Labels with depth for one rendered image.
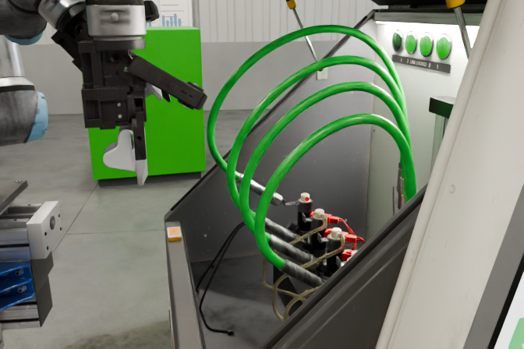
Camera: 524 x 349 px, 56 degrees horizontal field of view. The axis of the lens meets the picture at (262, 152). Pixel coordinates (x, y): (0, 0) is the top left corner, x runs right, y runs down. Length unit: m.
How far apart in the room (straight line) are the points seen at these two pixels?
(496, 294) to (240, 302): 0.72
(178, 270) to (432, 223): 0.58
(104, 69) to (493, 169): 0.49
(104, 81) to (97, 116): 0.05
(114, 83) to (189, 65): 3.47
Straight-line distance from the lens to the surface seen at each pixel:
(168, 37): 4.13
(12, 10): 1.00
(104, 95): 0.69
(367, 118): 0.66
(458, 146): 0.56
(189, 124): 4.24
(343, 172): 1.30
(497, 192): 0.51
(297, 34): 0.86
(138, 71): 0.69
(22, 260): 1.27
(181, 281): 0.98
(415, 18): 1.05
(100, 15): 0.68
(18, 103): 1.26
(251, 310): 1.11
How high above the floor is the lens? 1.45
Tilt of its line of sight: 16 degrees down
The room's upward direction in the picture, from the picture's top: straight up
